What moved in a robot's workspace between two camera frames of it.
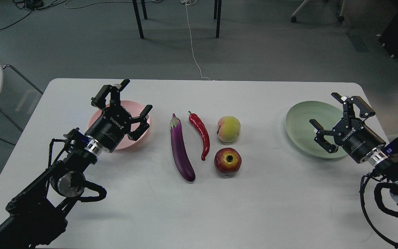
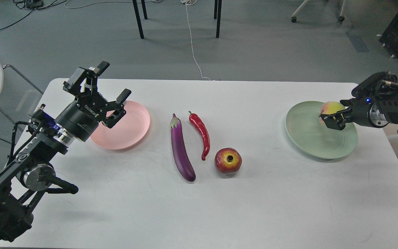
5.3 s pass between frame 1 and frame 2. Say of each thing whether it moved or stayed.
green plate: stayed
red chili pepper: stayed
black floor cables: stayed
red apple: stayed
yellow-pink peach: moved
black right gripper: moved
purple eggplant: stayed
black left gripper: moved
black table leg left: stayed
